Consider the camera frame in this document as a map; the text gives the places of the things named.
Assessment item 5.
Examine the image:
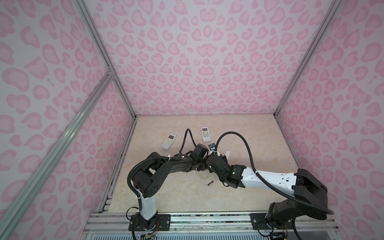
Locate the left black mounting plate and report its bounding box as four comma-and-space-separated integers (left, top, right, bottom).
129, 214, 171, 232

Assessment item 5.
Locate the aluminium front rail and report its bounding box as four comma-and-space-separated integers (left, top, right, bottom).
81, 212, 343, 240

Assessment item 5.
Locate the white battery cover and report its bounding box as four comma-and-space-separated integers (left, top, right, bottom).
225, 151, 231, 160

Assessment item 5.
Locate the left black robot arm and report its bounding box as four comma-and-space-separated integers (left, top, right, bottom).
127, 144, 209, 226

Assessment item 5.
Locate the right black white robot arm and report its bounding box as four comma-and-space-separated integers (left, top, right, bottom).
206, 154, 333, 229

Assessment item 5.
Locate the white remote centre back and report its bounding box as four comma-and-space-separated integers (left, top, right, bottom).
201, 127, 211, 142

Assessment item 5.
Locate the black mounting plate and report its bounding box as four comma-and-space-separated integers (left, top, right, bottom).
250, 213, 293, 232
129, 214, 171, 232

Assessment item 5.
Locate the white remote angled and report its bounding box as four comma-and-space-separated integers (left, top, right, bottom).
161, 134, 176, 150

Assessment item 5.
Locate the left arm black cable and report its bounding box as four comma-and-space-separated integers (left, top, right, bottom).
179, 128, 198, 155

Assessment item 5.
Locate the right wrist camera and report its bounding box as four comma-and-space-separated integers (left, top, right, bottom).
209, 143, 217, 153

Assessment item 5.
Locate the aluminium diagonal frame bar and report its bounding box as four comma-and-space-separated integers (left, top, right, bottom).
1, 73, 114, 240

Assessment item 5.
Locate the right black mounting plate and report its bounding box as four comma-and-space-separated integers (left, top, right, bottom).
250, 213, 293, 232

